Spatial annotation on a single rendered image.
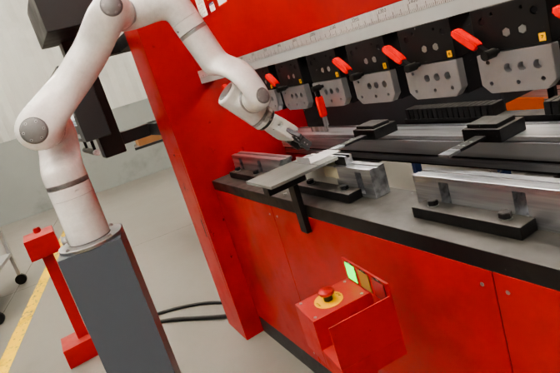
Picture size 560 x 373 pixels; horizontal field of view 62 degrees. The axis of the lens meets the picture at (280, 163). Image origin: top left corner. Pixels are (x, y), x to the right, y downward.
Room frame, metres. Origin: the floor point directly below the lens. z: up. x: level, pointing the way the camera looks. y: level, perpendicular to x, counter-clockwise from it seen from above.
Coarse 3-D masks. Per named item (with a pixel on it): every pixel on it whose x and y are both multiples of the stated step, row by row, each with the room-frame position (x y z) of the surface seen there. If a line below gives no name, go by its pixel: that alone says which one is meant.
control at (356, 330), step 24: (336, 288) 1.06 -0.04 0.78; (360, 288) 1.03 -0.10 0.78; (312, 312) 0.99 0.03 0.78; (336, 312) 0.97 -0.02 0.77; (360, 312) 0.88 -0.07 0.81; (384, 312) 0.90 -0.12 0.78; (312, 336) 0.98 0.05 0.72; (336, 336) 0.86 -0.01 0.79; (360, 336) 0.88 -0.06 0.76; (384, 336) 0.90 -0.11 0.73; (336, 360) 0.90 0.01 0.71; (360, 360) 0.87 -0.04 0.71; (384, 360) 0.89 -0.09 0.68
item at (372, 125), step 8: (376, 120) 1.70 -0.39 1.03; (384, 120) 1.66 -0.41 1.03; (360, 128) 1.68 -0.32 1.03; (368, 128) 1.64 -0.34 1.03; (376, 128) 1.62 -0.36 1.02; (384, 128) 1.63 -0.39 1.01; (392, 128) 1.64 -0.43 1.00; (360, 136) 1.66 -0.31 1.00; (368, 136) 1.64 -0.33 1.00; (376, 136) 1.61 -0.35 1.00; (384, 136) 1.63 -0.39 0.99; (344, 144) 1.60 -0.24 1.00
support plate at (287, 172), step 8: (296, 160) 1.61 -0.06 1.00; (320, 160) 1.50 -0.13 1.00; (328, 160) 1.47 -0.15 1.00; (336, 160) 1.47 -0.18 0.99; (280, 168) 1.55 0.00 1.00; (288, 168) 1.52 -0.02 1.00; (296, 168) 1.49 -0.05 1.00; (304, 168) 1.46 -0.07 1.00; (312, 168) 1.43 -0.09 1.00; (264, 176) 1.52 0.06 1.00; (272, 176) 1.48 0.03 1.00; (280, 176) 1.45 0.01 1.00; (288, 176) 1.42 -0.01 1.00; (296, 176) 1.40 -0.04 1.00; (248, 184) 1.51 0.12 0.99; (256, 184) 1.45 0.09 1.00; (264, 184) 1.41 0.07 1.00; (272, 184) 1.38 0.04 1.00; (280, 184) 1.38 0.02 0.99
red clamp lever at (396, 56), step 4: (384, 48) 1.09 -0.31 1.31; (388, 48) 1.09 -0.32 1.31; (392, 48) 1.09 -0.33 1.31; (384, 52) 1.09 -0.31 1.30; (388, 52) 1.08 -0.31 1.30; (392, 52) 1.07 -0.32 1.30; (396, 52) 1.07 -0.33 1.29; (400, 52) 1.07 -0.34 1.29; (388, 56) 1.08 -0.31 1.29; (392, 56) 1.07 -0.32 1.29; (396, 56) 1.07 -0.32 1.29; (400, 56) 1.06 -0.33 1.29; (404, 56) 1.07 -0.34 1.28; (392, 60) 1.08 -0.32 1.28; (396, 60) 1.07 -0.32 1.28; (400, 60) 1.06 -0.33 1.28; (404, 60) 1.06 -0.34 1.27; (404, 64) 1.05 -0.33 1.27; (408, 64) 1.04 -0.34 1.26; (412, 64) 1.04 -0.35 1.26; (416, 64) 1.04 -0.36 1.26; (420, 64) 1.05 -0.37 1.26; (404, 68) 1.04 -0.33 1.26; (408, 68) 1.03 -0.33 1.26; (412, 68) 1.04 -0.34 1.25; (416, 68) 1.04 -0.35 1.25
